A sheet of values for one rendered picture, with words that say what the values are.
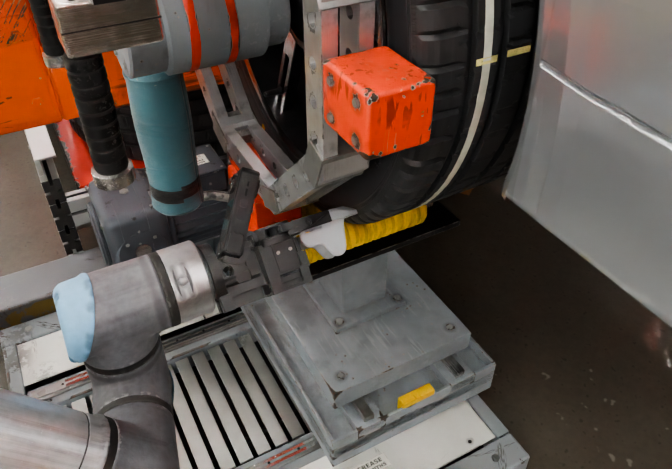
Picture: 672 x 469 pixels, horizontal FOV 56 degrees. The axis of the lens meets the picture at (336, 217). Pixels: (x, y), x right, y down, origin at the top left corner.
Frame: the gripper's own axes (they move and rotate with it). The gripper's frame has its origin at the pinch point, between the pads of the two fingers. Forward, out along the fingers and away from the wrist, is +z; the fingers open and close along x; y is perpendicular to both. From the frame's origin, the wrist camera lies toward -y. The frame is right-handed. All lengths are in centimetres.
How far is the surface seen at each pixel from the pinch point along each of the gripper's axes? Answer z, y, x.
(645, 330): 81, 48, -42
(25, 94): -33, -42, -48
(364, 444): 2, 40, -34
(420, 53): 2.3, -10.6, 25.1
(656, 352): 77, 52, -38
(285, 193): -6.2, -4.7, -2.9
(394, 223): 12.7, 3.8, -13.2
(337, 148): -4.4, -5.8, 13.9
